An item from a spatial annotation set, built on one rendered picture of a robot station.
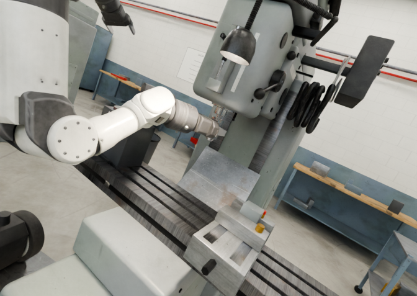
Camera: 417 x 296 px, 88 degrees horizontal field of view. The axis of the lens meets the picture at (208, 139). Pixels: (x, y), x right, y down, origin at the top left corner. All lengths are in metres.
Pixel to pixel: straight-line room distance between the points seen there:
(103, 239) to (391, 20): 5.44
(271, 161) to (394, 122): 4.15
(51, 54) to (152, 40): 6.71
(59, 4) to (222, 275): 0.60
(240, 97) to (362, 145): 4.42
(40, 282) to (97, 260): 0.13
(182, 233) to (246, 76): 0.50
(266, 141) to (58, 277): 0.88
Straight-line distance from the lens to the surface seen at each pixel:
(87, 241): 0.78
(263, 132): 1.06
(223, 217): 0.66
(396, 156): 5.06
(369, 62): 0.93
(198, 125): 0.65
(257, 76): 0.63
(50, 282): 0.78
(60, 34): 0.42
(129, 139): 0.89
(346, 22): 5.47
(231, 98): 0.63
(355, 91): 0.90
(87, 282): 0.78
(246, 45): 0.48
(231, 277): 0.57
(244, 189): 1.05
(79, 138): 0.40
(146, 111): 0.52
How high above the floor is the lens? 1.31
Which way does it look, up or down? 10 degrees down
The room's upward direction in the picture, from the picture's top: 24 degrees clockwise
